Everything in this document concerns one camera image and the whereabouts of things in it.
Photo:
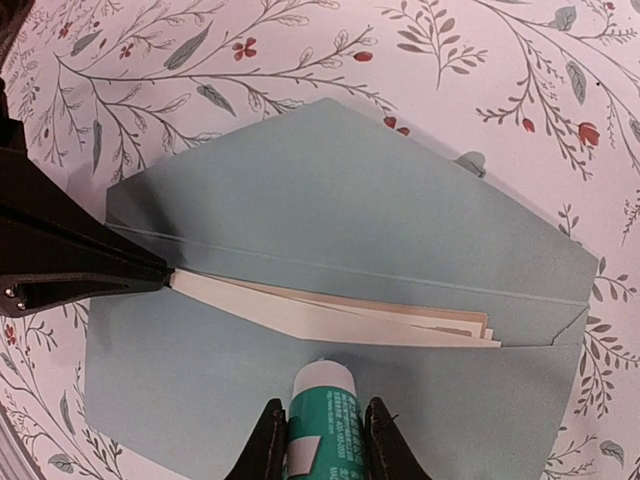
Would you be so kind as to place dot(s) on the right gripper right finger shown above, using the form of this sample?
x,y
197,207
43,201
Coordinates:
x,y
388,454

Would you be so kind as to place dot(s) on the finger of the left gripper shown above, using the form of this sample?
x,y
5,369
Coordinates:
x,y
53,252

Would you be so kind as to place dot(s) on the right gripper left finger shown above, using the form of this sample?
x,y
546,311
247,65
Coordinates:
x,y
262,457

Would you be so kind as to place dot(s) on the green white glue stick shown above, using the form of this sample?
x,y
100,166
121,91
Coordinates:
x,y
324,438

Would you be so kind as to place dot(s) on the teal blue envelope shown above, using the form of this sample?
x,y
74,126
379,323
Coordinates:
x,y
325,200

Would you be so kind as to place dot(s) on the beige letter paper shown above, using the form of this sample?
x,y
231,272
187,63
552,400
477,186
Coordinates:
x,y
307,321

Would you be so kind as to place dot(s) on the floral patterned table mat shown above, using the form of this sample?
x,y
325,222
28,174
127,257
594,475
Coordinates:
x,y
547,91

